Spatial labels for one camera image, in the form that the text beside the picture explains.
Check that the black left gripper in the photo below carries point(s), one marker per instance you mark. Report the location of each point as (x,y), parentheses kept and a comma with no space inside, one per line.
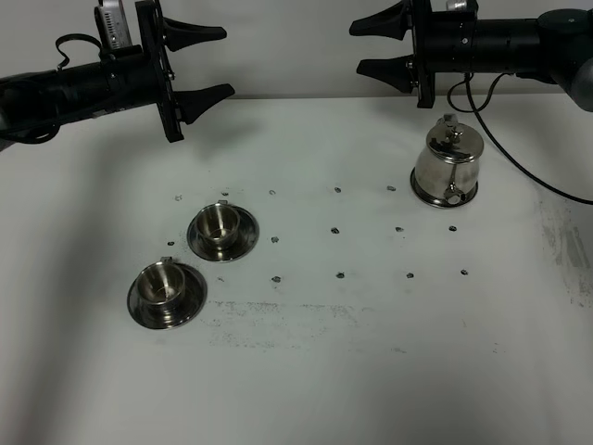
(141,74)

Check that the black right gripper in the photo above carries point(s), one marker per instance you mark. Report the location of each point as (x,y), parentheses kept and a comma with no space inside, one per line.
(440,42)

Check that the stainless steel teapot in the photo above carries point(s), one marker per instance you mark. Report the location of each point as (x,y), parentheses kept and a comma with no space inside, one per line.
(450,158)

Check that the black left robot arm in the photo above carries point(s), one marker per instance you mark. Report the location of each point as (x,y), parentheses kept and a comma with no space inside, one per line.
(35,106)

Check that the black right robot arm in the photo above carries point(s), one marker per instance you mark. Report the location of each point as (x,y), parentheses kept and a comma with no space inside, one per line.
(555,48)

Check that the far stainless steel teacup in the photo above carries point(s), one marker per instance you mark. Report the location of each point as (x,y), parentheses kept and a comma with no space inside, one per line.
(217,225)

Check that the stainless steel teacup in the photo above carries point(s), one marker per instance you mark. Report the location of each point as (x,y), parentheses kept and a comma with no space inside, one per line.
(161,283)
(217,225)

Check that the teapot steel saucer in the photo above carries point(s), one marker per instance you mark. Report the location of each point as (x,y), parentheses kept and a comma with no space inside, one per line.
(457,200)

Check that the far stainless steel saucer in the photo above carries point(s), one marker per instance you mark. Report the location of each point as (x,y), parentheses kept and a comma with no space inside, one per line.
(247,239)

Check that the stainless steel saucer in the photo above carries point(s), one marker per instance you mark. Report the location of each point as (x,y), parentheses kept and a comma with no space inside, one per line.
(247,239)
(173,315)

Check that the near stainless steel teacup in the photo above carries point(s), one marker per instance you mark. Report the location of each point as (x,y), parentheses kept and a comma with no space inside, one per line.
(161,283)

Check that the near stainless steel saucer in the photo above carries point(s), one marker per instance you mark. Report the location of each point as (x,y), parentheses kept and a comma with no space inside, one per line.
(173,315)

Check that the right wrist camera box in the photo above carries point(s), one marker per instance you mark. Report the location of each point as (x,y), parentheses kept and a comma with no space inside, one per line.
(462,5)

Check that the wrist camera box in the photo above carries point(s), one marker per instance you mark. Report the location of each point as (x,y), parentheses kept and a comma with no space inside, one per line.
(112,24)
(462,5)

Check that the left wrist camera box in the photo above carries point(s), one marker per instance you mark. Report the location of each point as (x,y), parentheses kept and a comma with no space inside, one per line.
(112,24)

